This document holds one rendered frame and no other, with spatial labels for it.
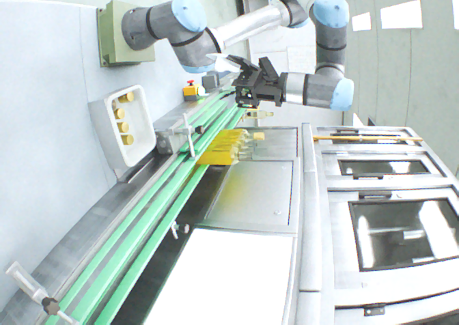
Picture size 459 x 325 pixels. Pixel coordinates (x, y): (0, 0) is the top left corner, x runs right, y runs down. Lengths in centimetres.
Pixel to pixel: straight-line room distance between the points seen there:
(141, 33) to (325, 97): 55
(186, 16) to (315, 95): 39
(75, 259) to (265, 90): 58
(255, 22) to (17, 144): 77
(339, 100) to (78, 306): 68
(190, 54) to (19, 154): 55
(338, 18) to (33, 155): 73
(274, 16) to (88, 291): 93
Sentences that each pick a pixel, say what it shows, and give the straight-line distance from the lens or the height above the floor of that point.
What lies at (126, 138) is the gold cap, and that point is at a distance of 74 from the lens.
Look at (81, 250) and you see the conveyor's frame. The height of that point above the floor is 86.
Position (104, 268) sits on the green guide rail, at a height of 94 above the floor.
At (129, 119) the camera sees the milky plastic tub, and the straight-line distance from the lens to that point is 81.
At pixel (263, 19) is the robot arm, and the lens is 82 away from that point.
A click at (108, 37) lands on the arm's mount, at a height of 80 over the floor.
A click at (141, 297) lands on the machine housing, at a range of 71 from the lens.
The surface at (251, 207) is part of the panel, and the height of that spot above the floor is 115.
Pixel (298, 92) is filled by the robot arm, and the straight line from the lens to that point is 50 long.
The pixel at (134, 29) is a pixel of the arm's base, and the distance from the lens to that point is 74.
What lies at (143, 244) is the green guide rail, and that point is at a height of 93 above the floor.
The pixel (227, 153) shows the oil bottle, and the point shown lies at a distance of 84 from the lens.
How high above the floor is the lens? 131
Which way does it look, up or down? 17 degrees down
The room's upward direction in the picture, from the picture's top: 90 degrees clockwise
